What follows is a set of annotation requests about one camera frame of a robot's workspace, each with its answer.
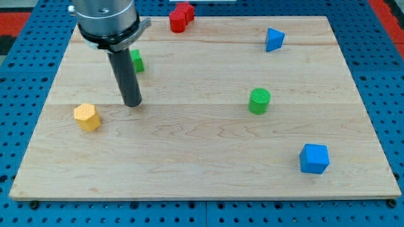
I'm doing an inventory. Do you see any yellow hexagon block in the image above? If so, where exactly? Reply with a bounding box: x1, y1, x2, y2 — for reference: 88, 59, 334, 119
73, 103, 101, 131

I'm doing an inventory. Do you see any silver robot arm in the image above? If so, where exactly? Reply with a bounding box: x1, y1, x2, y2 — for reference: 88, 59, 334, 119
68, 0, 152, 54

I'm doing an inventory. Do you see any wooden board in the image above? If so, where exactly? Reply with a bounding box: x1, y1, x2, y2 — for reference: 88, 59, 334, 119
9, 16, 401, 201

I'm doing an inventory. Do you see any green cylinder block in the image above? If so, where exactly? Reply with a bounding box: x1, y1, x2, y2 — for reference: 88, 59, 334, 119
247, 88, 271, 115

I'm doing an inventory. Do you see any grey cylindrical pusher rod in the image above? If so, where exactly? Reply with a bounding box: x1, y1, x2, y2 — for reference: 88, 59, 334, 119
108, 49, 142, 107

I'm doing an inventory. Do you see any green cube block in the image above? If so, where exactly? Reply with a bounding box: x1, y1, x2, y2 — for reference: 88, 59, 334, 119
130, 49, 145, 73

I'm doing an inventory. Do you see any red cylinder block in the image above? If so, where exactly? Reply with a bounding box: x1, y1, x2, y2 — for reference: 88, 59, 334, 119
169, 10, 186, 33

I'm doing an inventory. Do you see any red star block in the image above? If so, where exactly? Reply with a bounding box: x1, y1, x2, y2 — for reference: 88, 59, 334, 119
175, 1, 195, 25

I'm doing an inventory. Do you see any blue triangle block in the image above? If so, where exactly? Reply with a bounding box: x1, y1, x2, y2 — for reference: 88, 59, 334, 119
265, 28, 285, 52

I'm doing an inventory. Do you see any blue cube block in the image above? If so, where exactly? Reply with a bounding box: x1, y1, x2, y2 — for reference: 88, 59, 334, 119
299, 144, 330, 174

